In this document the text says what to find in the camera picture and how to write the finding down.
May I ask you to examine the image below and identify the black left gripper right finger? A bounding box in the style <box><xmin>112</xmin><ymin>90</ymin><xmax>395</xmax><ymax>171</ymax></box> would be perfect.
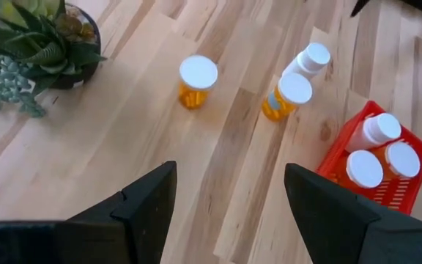
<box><xmin>284</xmin><ymin>163</ymin><xmax>422</xmax><ymax>264</ymax></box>

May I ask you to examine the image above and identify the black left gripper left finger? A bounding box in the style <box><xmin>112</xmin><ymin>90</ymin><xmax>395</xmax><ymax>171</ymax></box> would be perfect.
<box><xmin>0</xmin><ymin>160</ymin><xmax>179</xmax><ymax>264</ymax></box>

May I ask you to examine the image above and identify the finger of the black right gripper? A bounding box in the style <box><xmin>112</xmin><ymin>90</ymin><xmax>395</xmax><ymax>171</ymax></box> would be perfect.
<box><xmin>349</xmin><ymin>0</ymin><xmax>372</xmax><ymax>18</ymax></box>

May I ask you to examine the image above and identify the red slotted plastic basket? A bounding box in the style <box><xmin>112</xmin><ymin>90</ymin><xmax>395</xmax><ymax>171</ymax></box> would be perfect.
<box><xmin>316</xmin><ymin>100</ymin><xmax>422</xmax><ymax>216</ymax></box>

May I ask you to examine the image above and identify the black plant pot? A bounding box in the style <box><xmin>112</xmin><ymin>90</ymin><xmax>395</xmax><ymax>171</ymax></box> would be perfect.
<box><xmin>48</xmin><ymin>2</ymin><xmax>103</xmax><ymax>91</ymax></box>

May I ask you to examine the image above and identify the blue-grey trailing succulent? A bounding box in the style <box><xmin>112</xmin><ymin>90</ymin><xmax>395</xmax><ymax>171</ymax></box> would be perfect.
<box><xmin>0</xmin><ymin>54</ymin><xmax>48</xmax><ymax>119</ymax></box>

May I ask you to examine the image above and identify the green spiky striped succulent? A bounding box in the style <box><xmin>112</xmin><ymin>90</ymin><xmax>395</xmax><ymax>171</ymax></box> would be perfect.
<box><xmin>0</xmin><ymin>0</ymin><xmax>108</xmax><ymax>92</ymax></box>

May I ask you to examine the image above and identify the pale green succulent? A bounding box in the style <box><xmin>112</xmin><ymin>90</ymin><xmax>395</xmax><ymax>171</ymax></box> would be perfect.
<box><xmin>0</xmin><ymin>0</ymin><xmax>62</xmax><ymax>23</ymax></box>

